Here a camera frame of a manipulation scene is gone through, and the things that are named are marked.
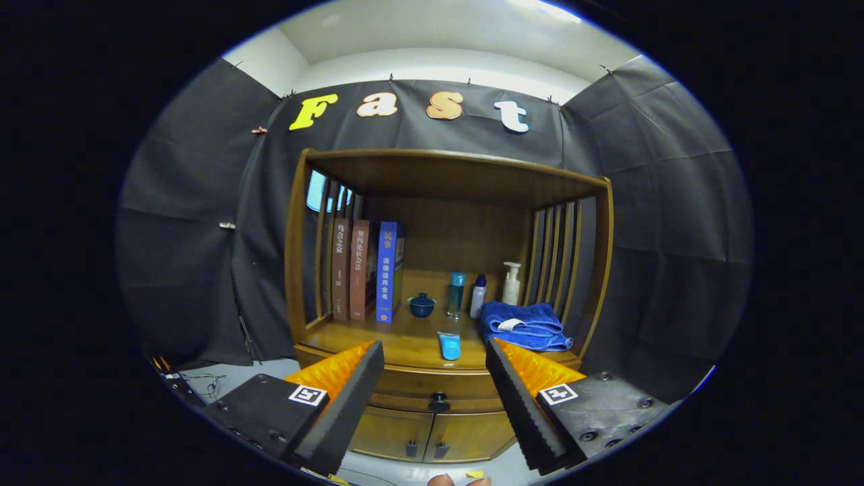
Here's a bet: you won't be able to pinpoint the dark brown book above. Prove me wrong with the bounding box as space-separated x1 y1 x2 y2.
331 217 352 322

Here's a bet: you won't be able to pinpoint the white pump bottle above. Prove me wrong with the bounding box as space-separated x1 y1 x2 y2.
501 262 522 306

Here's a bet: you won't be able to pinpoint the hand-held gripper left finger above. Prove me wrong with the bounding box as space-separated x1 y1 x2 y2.
206 340 385 477

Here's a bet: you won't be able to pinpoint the blue book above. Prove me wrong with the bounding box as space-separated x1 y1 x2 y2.
376 221 406 324

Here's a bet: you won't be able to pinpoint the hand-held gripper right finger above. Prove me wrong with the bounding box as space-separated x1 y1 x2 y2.
485 337 670 475

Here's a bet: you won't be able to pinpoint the reddish brown book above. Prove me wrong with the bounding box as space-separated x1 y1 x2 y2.
349 219 377 322

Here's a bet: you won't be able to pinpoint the blue folded towel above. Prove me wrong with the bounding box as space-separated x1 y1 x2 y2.
480 301 574 353

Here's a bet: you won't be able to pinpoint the tangled thin floor cables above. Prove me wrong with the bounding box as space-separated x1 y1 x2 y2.
179 371 228 400

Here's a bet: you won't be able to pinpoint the wooden cabinet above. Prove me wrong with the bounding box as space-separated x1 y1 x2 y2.
283 148 615 465

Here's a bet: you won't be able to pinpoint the wooden countertop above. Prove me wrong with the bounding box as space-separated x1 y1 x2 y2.
300 307 583 371

